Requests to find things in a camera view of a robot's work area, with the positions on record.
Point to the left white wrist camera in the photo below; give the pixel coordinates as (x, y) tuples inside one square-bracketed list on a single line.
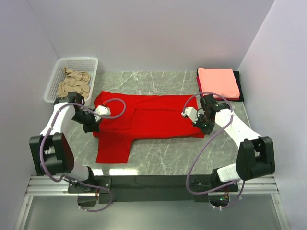
[(102, 111)]

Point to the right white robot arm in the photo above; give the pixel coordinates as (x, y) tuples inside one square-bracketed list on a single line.
[(255, 157)]

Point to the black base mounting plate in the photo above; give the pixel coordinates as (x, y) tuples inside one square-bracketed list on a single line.
[(137, 188)]

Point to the beige crumpled t shirt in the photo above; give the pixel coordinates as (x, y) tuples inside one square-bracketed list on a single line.
[(74, 81)]

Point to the pink folded t shirt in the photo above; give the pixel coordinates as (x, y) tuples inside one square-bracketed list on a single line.
[(214, 74)]

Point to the aluminium rail frame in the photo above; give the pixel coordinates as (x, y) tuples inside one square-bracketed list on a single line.
[(43, 186)]

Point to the black folded t shirt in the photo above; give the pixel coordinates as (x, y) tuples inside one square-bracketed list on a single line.
[(237, 77)]

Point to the dark red folded t shirt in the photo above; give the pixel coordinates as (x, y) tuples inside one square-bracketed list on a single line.
[(227, 88)]

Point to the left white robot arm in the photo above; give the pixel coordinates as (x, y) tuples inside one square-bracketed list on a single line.
[(50, 149)]

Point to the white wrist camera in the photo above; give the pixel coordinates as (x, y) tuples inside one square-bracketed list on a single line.
[(191, 113), (102, 111)]

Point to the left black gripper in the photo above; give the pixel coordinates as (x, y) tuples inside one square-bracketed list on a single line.
[(94, 125)]

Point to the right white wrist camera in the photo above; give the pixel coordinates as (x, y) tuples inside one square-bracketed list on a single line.
[(191, 113)]

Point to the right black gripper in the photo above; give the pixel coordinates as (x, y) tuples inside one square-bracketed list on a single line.
[(206, 131)]

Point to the white plastic basket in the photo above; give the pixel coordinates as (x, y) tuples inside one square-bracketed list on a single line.
[(87, 64)]

